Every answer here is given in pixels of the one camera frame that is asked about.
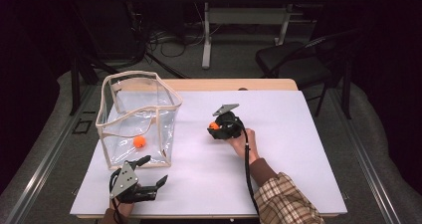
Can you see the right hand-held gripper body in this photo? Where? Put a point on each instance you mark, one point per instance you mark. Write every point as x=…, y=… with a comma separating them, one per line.
x=230, y=126

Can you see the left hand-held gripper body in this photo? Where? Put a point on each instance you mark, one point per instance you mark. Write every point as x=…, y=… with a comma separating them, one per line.
x=124, y=181

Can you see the orange ball with black mark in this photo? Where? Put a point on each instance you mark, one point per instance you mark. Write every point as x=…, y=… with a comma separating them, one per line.
x=214, y=125

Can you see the plain orange ball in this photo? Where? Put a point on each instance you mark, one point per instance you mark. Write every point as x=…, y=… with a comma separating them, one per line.
x=139, y=141

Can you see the clear plastic bag beige trim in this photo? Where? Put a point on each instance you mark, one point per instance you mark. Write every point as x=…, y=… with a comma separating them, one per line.
x=139, y=117

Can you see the person's right hand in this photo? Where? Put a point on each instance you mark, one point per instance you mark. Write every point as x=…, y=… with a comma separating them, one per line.
x=244, y=146

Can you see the person's left hand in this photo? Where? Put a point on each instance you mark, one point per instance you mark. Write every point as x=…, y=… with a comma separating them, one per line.
x=125, y=209

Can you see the wooden table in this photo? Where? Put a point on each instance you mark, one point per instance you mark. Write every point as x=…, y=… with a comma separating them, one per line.
x=232, y=84

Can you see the white table mat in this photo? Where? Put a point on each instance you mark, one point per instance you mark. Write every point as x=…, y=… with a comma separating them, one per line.
x=292, y=144

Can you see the black folding chair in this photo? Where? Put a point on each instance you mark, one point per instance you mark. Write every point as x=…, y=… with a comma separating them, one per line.
x=292, y=63

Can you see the black metal stand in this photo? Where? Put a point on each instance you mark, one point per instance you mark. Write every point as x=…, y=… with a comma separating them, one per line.
x=75, y=84

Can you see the white desk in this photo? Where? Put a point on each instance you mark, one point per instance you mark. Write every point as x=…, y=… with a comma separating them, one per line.
x=245, y=15

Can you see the black floor socket frame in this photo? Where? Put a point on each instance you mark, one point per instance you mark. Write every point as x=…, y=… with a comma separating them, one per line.
x=82, y=126

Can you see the metal floor rail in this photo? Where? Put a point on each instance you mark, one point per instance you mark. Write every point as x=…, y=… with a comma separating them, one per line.
x=368, y=171
x=40, y=171

